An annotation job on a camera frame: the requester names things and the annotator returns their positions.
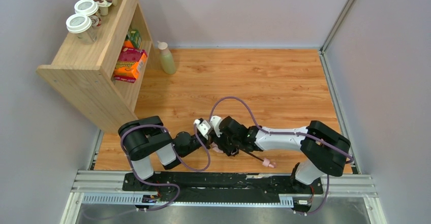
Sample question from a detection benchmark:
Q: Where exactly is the pink folding umbrella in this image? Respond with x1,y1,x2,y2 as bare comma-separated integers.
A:
210,143,276,168

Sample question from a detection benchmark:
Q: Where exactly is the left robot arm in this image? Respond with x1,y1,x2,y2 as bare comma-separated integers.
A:
118,116,213,180

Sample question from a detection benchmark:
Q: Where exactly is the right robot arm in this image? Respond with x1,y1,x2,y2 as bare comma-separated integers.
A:
210,116,351,185

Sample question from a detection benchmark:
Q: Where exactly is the green squeeze bottle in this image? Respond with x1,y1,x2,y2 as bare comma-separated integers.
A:
158,41,176,75

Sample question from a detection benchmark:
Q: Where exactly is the orange pink snack box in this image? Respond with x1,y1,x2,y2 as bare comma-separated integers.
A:
113,46,147,83

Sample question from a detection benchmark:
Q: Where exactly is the wooden shelf unit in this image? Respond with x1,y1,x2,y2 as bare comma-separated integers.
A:
36,0,161,134

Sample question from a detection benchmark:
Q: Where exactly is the green carton on shelf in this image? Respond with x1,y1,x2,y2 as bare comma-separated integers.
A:
127,29,142,49

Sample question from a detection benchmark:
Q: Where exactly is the white lidded jar front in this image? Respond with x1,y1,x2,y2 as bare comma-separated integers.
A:
66,14,97,44

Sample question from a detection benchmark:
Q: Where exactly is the white lidded jar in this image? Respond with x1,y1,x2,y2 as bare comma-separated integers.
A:
74,0,102,27
66,14,97,44

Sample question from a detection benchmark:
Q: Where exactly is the white lidded jar rear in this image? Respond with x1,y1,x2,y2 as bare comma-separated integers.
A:
74,0,102,27

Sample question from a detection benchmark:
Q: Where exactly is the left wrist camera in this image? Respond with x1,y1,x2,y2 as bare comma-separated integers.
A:
194,118,213,140

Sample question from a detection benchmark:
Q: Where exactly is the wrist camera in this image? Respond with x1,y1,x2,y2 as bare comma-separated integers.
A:
210,115,223,138
194,118,213,140

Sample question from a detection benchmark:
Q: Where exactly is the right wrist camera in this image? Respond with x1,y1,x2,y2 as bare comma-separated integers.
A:
210,115,223,138

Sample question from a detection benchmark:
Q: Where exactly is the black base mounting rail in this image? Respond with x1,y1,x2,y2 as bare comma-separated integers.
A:
122,172,324,204

